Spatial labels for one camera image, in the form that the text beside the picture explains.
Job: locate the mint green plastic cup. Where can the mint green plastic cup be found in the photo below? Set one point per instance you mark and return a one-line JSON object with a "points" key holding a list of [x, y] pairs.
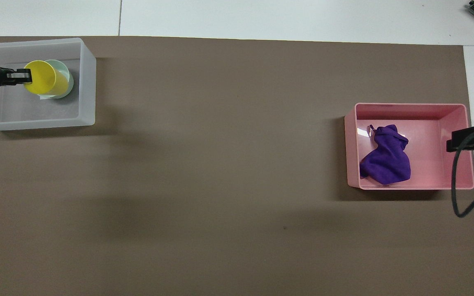
{"points": [[66, 72]]}

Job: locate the purple cloth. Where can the purple cloth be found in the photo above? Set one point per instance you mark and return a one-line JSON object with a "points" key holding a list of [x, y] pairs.
{"points": [[387, 162]]}

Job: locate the translucent white plastic box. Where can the translucent white plastic box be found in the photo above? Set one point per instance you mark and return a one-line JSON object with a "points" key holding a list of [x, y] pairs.
{"points": [[84, 82]]}

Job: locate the yellow plastic cup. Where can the yellow plastic cup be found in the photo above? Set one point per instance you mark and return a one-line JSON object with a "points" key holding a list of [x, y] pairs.
{"points": [[45, 78]]}

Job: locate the pink plastic box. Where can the pink plastic box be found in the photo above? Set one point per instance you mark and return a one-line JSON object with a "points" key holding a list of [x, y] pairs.
{"points": [[430, 164]]}

